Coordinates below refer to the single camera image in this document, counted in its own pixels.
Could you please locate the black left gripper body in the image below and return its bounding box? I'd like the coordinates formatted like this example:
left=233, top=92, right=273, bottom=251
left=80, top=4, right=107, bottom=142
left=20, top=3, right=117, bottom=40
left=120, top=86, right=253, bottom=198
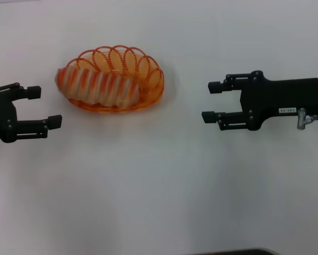
left=0, top=86, right=19, bottom=145

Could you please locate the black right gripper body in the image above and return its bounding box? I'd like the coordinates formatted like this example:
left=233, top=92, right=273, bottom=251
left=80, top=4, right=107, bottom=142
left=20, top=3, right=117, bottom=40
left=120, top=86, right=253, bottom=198
left=239, top=70, right=318, bottom=132

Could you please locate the orange striped bread loaf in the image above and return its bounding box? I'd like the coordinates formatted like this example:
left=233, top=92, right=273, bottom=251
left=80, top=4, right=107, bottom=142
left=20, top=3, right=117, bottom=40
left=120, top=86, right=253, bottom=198
left=54, top=66, right=141, bottom=108

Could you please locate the orange wire basket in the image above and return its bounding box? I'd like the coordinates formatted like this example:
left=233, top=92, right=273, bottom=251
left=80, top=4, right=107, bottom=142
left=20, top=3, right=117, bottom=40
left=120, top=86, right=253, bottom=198
left=65, top=45, right=165, bottom=114

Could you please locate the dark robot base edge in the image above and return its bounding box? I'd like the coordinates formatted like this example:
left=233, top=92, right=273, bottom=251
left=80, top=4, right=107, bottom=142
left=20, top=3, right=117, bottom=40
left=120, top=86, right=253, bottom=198
left=192, top=247, right=278, bottom=255

